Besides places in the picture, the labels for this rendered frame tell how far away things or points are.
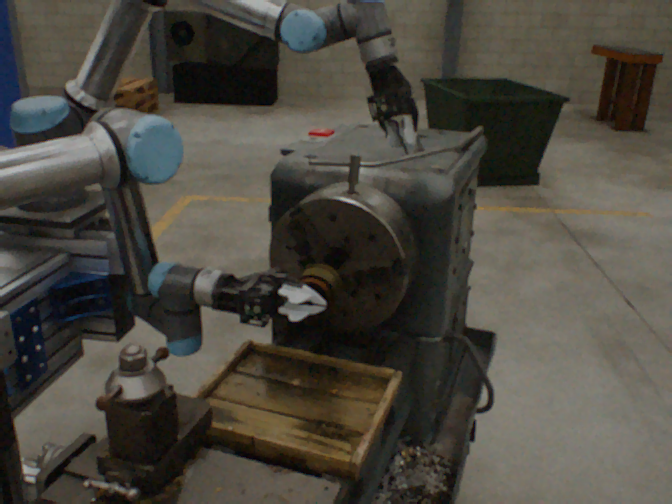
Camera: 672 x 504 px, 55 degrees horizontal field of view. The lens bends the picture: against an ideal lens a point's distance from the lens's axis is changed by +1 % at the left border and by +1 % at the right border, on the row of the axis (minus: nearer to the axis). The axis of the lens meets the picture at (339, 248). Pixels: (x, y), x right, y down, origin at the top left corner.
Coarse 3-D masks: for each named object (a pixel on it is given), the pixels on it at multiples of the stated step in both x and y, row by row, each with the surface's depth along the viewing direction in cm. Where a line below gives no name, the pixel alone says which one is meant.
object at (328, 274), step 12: (312, 264) 128; (324, 264) 130; (300, 276) 128; (312, 276) 125; (324, 276) 125; (336, 276) 127; (312, 288) 123; (324, 288) 123; (336, 288) 126; (324, 300) 123; (336, 300) 130; (324, 312) 125
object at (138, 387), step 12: (120, 372) 85; (144, 372) 85; (156, 372) 87; (108, 384) 85; (120, 384) 84; (132, 384) 84; (144, 384) 85; (156, 384) 86; (120, 396) 84; (132, 396) 84; (144, 396) 84
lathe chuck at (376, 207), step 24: (336, 192) 135; (360, 192) 136; (288, 216) 137; (312, 216) 135; (336, 216) 133; (360, 216) 131; (384, 216) 132; (288, 240) 139; (336, 240) 135; (360, 240) 133; (384, 240) 131; (408, 240) 136; (288, 264) 141; (408, 264) 135; (360, 288) 137; (384, 288) 135; (336, 312) 141; (360, 312) 139; (384, 312) 137
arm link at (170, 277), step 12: (156, 264) 129; (168, 264) 128; (180, 264) 128; (156, 276) 127; (168, 276) 126; (180, 276) 125; (192, 276) 125; (156, 288) 127; (168, 288) 126; (180, 288) 125; (192, 288) 124; (168, 300) 127; (180, 300) 127; (192, 300) 125
